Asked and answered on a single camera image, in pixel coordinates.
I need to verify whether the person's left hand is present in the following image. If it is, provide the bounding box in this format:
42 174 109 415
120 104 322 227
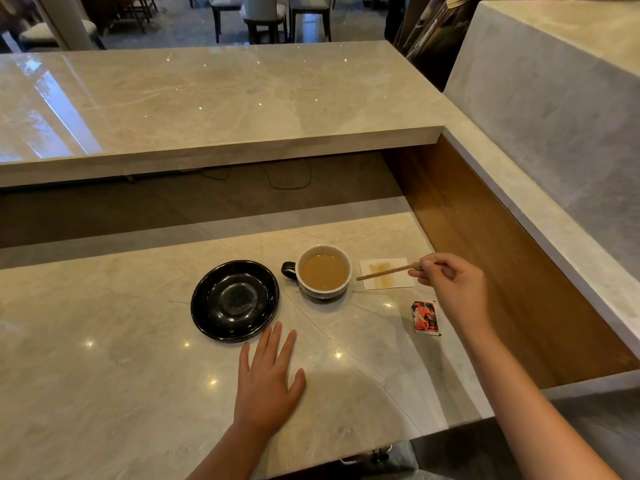
233 322 307 437

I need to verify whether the person's right hand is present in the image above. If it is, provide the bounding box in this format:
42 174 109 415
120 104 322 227
407 252 489 336

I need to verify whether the wooden stir stick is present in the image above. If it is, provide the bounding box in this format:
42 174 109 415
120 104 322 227
356 262 424 282

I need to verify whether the person's right forearm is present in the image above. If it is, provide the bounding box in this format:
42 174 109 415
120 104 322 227
452 317 623 480

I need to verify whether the person's left forearm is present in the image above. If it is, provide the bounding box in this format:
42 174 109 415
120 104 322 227
186 420 275 480

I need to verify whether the stained white paper napkin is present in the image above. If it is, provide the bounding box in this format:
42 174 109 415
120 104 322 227
358 257 416 291

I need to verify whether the red and white sachet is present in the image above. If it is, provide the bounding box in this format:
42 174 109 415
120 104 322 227
411 301 442 337

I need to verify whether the black saucer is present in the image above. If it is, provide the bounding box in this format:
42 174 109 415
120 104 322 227
190 260 281 343

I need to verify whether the black cup with white inside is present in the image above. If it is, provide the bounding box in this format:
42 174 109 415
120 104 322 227
280 244 354 302

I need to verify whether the light brown milk coffee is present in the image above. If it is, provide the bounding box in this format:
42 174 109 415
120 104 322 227
299 253 349 291

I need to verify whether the dark glossy poster board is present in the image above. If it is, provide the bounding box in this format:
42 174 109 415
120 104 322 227
392 0 487 93

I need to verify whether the dark chair with white cushion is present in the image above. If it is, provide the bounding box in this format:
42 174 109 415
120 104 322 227
241 0 289 45
288 0 334 43
206 0 244 44

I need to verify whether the dark wooden furniture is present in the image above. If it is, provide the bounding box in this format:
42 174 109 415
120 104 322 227
79 0 159 34

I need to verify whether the white column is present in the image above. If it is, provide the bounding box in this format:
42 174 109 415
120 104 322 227
31 0 97 52

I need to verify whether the white cushioned seat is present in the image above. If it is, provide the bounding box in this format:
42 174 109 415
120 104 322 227
18 19 99 51

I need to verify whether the black cable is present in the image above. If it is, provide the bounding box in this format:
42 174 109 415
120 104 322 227
199 161 314 191

